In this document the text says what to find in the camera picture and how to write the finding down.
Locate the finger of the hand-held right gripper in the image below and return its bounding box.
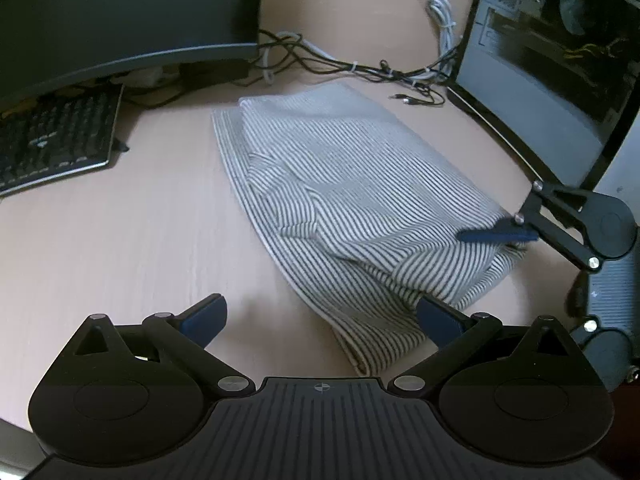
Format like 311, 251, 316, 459
564, 272, 601, 335
456, 179, 603, 273

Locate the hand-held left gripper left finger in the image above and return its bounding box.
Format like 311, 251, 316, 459
52, 293, 256, 397

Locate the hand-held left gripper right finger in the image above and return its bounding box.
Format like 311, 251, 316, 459
392, 295, 581, 397

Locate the striped knit shirt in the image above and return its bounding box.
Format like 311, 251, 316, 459
211, 82, 530, 377

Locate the black computer case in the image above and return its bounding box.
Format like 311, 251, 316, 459
446, 0, 640, 197

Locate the black keyboard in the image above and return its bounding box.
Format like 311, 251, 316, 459
0, 82, 130, 200

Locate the black curved monitor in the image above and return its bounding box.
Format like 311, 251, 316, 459
0, 0, 265, 111

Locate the black audio jack cable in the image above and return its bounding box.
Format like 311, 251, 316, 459
389, 91, 447, 109

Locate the black cable bundle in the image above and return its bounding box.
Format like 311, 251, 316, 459
256, 29, 460, 88

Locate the bundle of cables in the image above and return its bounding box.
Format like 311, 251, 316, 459
260, 0, 460, 86

